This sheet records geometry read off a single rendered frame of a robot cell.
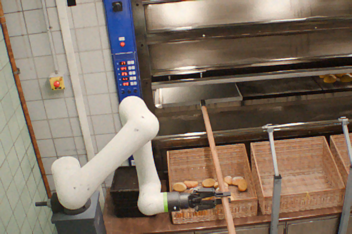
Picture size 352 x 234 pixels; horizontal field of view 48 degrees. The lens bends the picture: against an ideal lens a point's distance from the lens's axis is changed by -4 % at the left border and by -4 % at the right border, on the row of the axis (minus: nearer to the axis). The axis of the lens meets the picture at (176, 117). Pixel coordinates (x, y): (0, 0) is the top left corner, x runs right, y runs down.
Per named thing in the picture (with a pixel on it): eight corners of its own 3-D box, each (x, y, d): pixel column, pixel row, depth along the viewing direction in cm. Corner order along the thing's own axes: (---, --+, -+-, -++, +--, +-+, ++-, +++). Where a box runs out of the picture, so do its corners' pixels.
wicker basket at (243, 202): (169, 181, 304) (165, 150, 291) (244, 173, 304) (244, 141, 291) (171, 226, 261) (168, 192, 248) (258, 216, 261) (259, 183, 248)
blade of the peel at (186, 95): (242, 100, 278) (242, 96, 277) (161, 107, 278) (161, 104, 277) (233, 78, 310) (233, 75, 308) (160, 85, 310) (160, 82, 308)
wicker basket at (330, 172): (248, 173, 304) (248, 141, 291) (321, 166, 303) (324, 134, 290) (261, 216, 261) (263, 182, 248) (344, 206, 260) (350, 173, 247)
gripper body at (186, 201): (179, 189, 191) (198, 187, 191) (180, 202, 195) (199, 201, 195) (179, 199, 184) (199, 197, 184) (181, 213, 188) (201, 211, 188)
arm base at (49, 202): (34, 217, 183) (31, 207, 180) (41, 197, 196) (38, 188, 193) (88, 214, 183) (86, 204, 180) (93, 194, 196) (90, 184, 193)
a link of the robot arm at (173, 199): (168, 217, 187) (166, 201, 183) (168, 201, 197) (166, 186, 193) (181, 216, 187) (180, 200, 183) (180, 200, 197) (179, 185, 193)
